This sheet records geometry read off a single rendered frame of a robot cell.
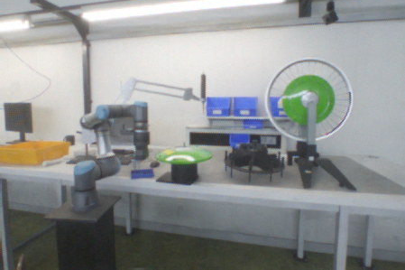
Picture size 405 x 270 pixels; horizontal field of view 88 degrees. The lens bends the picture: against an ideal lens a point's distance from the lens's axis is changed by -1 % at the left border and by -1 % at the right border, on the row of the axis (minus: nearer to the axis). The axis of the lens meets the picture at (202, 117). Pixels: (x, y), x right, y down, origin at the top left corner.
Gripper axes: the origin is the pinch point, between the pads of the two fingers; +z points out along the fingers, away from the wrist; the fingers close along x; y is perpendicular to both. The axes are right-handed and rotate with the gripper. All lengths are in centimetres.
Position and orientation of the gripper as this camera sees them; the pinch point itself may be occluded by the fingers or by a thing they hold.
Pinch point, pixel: (136, 172)
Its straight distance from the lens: 106.8
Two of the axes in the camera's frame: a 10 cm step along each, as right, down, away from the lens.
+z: 0.0, 10.0, 0.7
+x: 0.6, -0.7, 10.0
